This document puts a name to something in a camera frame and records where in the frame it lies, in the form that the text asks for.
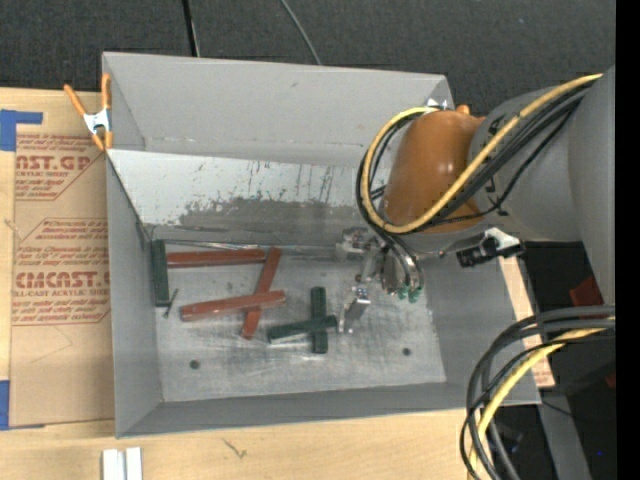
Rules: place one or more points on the dark green flat block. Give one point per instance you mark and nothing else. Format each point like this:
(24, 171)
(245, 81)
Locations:
(290, 330)
(160, 273)
(318, 300)

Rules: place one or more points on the grey metal bin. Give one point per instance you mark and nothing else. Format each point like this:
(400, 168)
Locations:
(280, 368)

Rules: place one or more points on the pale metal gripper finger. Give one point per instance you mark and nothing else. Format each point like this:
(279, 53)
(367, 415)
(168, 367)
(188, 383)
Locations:
(354, 312)
(346, 249)

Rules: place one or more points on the brown cardboard board red print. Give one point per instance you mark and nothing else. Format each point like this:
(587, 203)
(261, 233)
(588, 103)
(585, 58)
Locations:
(60, 348)

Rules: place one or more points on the black cylinder on white bracket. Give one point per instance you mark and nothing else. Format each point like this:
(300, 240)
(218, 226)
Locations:
(484, 251)

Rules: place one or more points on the red-brown flat block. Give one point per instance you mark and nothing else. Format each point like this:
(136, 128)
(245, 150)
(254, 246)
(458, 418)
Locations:
(225, 306)
(267, 275)
(215, 257)

